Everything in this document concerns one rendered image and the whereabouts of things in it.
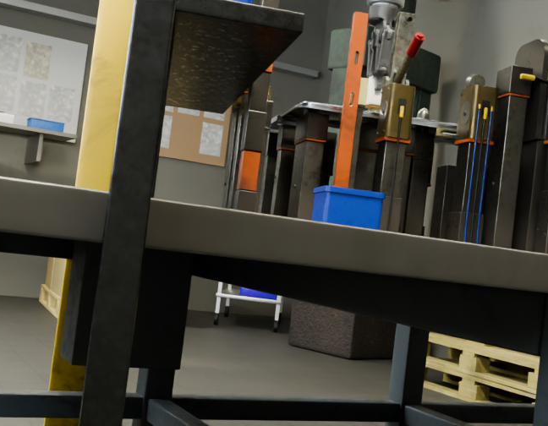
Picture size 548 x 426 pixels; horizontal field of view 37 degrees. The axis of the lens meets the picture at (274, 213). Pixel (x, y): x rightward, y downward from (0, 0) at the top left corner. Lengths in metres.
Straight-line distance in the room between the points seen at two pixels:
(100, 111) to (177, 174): 5.34
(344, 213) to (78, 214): 0.84
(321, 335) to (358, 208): 4.21
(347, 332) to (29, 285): 3.03
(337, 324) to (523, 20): 2.50
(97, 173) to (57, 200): 1.66
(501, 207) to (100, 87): 1.13
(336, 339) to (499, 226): 3.80
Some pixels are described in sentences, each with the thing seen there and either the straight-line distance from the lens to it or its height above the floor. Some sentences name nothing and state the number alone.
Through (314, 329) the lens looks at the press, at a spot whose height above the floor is 0.15.
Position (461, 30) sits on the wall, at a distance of 6.64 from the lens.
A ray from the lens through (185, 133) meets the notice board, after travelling 7.63.
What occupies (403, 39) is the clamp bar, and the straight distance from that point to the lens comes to 1.84.
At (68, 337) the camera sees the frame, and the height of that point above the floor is 0.41.
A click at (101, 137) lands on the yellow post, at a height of 0.92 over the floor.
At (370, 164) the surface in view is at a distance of 1.93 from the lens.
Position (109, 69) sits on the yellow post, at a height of 1.10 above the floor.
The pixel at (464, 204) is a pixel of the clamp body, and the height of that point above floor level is 0.81.
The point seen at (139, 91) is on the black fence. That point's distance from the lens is 0.60.
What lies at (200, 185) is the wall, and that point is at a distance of 7.69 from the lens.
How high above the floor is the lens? 0.67
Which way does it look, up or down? 2 degrees up
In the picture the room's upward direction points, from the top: 7 degrees clockwise
